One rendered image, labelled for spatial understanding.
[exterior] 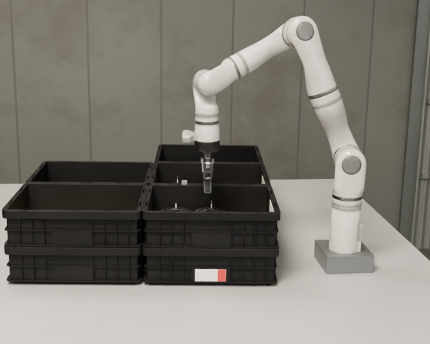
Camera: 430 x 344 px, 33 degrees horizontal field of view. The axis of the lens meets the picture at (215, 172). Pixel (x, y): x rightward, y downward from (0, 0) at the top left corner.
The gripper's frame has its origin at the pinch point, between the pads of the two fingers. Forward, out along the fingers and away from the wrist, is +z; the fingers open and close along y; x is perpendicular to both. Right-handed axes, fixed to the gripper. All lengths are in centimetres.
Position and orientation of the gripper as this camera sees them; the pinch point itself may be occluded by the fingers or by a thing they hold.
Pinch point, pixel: (207, 185)
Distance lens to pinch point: 222.0
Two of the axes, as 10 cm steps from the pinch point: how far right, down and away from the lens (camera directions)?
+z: 0.0, 9.7, 2.5
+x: -10.0, 0.1, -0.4
